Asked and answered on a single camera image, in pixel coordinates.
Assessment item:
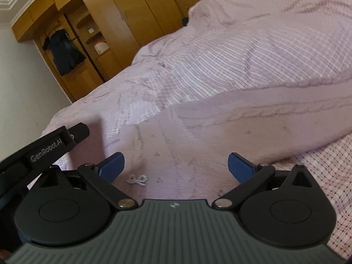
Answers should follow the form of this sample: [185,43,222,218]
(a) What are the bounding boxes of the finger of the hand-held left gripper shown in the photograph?
[67,123,90,145]

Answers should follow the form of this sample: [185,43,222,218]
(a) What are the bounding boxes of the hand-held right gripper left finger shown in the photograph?
[38,152,136,209]

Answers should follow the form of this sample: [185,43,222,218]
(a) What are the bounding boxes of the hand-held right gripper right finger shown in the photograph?
[212,152,317,209]

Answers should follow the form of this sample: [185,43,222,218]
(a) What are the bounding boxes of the bed with checked sheet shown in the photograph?
[41,0,352,262]

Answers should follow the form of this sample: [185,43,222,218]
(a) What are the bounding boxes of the pink textured blanket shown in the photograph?
[188,0,352,35]

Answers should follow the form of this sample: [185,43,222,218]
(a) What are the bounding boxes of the wooden wardrobe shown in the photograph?
[11,0,202,103]

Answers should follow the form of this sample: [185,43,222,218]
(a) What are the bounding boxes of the white round box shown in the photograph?
[93,41,109,55]

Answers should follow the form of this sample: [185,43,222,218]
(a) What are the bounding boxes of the dark hanging jacket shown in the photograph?
[41,29,87,76]

